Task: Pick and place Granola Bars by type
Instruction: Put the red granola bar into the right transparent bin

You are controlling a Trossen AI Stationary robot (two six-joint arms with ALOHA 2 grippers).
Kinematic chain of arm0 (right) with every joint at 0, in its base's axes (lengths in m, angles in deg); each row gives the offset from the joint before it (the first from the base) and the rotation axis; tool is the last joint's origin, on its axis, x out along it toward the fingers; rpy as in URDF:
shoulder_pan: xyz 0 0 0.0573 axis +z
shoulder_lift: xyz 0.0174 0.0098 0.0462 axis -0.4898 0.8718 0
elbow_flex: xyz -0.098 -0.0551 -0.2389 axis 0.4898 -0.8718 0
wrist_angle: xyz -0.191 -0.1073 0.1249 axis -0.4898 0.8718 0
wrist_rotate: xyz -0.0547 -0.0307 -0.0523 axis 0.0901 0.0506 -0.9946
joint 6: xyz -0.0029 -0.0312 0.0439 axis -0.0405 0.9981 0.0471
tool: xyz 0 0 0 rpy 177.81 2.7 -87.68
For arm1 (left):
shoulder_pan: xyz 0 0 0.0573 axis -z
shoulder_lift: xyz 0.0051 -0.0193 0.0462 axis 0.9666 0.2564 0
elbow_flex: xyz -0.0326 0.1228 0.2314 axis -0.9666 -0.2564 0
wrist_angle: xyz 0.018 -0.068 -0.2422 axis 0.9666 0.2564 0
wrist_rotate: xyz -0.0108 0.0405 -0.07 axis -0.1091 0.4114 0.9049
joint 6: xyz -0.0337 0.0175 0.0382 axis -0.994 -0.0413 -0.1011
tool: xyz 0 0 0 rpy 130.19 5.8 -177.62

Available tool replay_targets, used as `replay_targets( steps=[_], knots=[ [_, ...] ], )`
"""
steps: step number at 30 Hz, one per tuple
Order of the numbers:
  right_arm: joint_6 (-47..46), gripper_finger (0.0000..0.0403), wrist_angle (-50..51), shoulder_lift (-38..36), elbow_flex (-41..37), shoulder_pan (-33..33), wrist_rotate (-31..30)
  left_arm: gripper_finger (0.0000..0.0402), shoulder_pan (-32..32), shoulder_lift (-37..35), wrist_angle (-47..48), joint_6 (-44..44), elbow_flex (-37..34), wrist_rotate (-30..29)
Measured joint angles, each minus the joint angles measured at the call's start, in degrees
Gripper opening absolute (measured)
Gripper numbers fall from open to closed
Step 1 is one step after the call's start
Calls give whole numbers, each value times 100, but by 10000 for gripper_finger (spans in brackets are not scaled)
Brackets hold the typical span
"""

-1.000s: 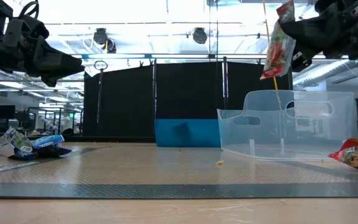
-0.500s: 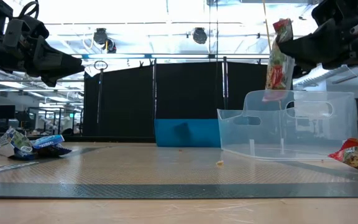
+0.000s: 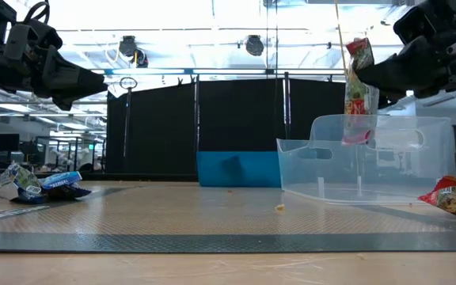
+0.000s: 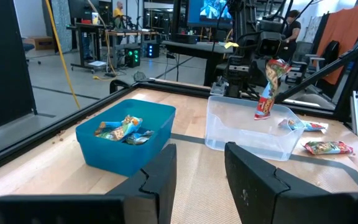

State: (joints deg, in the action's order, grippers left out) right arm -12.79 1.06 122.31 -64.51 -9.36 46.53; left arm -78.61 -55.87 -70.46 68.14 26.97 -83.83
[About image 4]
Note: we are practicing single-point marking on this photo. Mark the silver aluminium bracket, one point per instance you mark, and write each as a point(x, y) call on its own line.
point(357, 115)

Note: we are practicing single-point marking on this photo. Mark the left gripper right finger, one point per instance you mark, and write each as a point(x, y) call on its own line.
point(259, 193)

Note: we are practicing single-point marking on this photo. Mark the black aluminium table frame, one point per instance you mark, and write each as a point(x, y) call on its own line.
point(57, 127)

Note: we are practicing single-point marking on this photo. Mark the large display screen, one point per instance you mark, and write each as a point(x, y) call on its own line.
point(210, 12)

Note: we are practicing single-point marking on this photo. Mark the orange panel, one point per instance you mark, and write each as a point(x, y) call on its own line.
point(346, 31)

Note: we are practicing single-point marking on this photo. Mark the blue red granola bar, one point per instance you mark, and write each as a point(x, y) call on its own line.
point(306, 126)

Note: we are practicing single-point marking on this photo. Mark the computer tower blue lights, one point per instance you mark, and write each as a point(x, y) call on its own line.
point(152, 49)

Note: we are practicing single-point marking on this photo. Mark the clear plastic bin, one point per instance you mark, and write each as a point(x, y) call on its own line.
point(238, 133)

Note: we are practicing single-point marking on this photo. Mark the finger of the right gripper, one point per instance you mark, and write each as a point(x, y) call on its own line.
point(287, 80)
point(258, 73)

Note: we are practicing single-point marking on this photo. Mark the black desk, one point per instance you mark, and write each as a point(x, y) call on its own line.
point(197, 48)

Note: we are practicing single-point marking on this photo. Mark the cardboard box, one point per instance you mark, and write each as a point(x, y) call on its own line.
point(40, 42)

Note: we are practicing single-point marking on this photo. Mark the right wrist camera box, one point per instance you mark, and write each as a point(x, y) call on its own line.
point(269, 46)

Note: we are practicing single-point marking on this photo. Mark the teal plastic bin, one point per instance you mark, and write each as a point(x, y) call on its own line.
point(110, 158)

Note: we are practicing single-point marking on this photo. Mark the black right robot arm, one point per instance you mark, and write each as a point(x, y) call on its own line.
point(239, 87)

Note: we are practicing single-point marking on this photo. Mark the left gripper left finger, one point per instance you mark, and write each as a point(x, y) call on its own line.
point(148, 193)

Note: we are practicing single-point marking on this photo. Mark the black partition screen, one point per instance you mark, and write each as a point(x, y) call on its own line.
point(5, 62)

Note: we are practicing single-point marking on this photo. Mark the red green granola bar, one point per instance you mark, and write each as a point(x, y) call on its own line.
point(328, 147)

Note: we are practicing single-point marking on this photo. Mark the yellow tape tag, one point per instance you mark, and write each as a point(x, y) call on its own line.
point(231, 45)

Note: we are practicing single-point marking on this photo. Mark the computer tower green lights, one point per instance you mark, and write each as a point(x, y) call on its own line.
point(132, 56)

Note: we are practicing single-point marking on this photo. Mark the person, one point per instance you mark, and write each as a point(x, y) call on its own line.
point(118, 14)
point(294, 29)

